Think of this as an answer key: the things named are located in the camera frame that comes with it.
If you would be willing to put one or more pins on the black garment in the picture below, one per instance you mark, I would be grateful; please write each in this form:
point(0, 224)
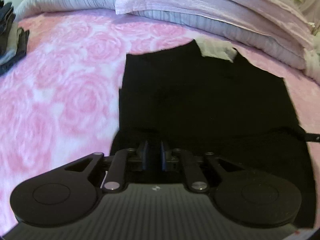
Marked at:
point(182, 99)

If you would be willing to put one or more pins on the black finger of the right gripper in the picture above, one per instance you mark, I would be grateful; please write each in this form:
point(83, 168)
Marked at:
point(312, 137)

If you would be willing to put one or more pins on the lilac striped duvet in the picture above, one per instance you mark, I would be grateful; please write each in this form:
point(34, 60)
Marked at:
point(277, 27)

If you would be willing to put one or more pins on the dark folded clothes stack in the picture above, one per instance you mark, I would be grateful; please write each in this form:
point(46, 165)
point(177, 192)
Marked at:
point(14, 39)

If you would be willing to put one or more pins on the pink rose blanket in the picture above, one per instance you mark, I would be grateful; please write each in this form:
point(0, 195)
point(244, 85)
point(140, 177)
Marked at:
point(60, 102)

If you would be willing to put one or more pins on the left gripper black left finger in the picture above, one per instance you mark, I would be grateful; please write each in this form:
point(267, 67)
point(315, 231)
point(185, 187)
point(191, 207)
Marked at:
point(126, 163)

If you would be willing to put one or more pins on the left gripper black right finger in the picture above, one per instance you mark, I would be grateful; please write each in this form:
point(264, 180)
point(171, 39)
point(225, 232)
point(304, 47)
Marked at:
point(180, 166)

